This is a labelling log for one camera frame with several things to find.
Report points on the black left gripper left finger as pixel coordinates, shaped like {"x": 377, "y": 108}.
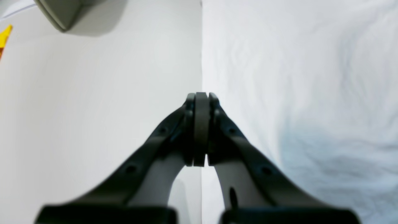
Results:
{"x": 137, "y": 192}

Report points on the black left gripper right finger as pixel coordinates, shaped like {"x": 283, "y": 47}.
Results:
{"x": 255, "y": 190}

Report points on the white T-shirt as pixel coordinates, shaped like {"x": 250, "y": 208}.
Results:
{"x": 313, "y": 85}

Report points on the grey plastic bin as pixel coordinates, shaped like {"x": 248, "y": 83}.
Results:
{"x": 62, "y": 14}

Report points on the yellow paper piece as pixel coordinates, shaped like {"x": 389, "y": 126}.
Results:
{"x": 4, "y": 38}

